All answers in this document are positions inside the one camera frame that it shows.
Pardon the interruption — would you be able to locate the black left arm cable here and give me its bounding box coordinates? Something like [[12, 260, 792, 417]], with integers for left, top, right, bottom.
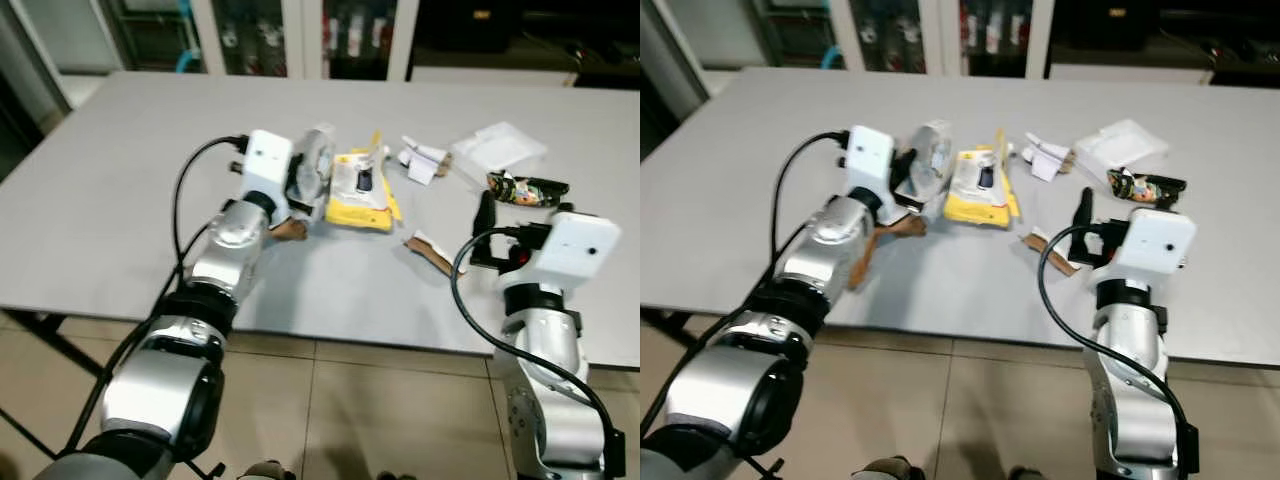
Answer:
[[640, 129, 850, 443], [60, 134, 250, 463]]

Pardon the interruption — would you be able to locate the brown white paper scrap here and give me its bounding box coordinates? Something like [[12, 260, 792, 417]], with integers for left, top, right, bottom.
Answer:
[[402, 231, 457, 277], [1021, 229, 1082, 279]]

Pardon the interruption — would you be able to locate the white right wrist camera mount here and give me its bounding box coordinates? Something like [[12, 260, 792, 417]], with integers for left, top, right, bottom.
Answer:
[[514, 211, 622, 292], [1109, 206, 1199, 292]]

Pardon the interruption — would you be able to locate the white glass door cabinet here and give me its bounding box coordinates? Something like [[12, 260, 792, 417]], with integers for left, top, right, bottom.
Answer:
[[98, 0, 422, 82], [748, 0, 1057, 80]]

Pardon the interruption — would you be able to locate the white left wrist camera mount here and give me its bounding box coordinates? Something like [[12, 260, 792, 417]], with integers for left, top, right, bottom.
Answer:
[[240, 129, 294, 217], [843, 126, 897, 214]]

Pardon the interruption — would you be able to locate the crumpled white paper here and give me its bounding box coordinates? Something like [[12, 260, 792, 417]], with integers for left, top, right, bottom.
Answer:
[[1024, 132, 1077, 184], [397, 136, 452, 187]]

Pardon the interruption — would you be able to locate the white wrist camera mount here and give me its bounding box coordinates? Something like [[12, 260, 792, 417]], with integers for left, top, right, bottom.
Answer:
[[843, 126, 897, 214], [1109, 206, 1199, 292], [514, 211, 622, 292], [240, 129, 294, 217]]

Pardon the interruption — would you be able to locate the clear plastic wrapper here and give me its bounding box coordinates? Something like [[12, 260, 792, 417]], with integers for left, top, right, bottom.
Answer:
[[905, 119, 957, 214], [298, 123, 338, 222]]

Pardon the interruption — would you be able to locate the clear flat plastic bag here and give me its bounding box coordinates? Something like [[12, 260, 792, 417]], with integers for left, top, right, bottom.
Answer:
[[1072, 117, 1172, 172], [449, 121, 550, 177]]

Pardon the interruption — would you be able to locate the black metal table frame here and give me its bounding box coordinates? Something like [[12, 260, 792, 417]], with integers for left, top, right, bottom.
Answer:
[[0, 308, 113, 463], [640, 304, 703, 343]]

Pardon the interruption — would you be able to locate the dark printed snack wrapper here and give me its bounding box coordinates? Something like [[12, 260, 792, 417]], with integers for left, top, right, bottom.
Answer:
[[1107, 166, 1189, 207], [486, 171, 572, 208]]

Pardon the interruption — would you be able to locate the yellow snack packet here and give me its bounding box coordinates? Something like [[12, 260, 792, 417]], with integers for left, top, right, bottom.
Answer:
[[944, 146, 1022, 230], [327, 148, 398, 234]]

